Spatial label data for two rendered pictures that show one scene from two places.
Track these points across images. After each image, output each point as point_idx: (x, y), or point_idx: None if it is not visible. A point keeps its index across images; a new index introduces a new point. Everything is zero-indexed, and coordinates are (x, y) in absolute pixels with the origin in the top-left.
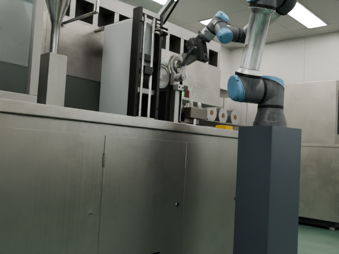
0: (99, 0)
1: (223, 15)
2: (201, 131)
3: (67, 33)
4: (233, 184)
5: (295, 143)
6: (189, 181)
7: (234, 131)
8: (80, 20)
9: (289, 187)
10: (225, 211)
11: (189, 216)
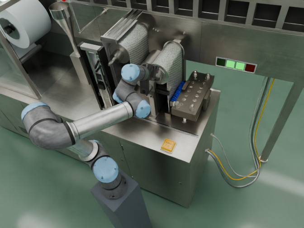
0: (76, 25)
1: (121, 74)
2: (125, 142)
3: (109, 17)
4: (177, 177)
5: (111, 212)
6: (129, 156)
7: (167, 155)
8: (116, 6)
9: (115, 220)
10: (169, 182)
11: (134, 168)
